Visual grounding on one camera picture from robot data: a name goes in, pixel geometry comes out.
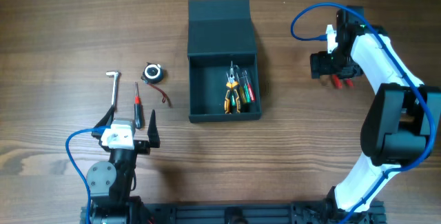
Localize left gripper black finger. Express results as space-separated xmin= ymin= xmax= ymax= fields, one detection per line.
xmin=147 ymin=110 xmax=161 ymax=148
xmin=91 ymin=105 xmax=116 ymax=138

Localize red and black screwdriver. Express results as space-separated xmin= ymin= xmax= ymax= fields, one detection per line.
xmin=134 ymin=82 xmax=144 ymax=130

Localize orange and black pliers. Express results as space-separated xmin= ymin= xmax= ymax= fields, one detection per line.
xmin=224 ymin=61 xmax=242 ymax=114

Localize small screwdriver set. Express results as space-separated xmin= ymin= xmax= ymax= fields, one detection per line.
xmin=236 ymin=69 xmax=256 ymax=104

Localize dark green box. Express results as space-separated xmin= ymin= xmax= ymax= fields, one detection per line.
xmin=187 ymin=0 xmax=262 ymax=123

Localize red handled pliers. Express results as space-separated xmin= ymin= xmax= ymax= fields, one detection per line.
xmin=331 ymin=74 xmax=353 ymax=90

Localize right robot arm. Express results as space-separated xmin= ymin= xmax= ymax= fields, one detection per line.
xmin=310 ymin=6 xmax=440 ymax=221

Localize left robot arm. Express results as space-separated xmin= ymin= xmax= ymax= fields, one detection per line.
xmin=80 ymin=106 xmax=161 ymax=224

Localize silver L-shaped socket wrench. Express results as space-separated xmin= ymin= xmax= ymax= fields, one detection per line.
xmin=105 ymin=70 xmax=121 ymax=108

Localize black tape measure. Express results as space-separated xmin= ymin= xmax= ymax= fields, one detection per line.
xmin=141 ymin=63 xmax=172 ymax=108

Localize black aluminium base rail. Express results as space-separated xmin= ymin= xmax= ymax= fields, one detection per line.
xmin=80 ymin=200 xmax=386 ymax=224

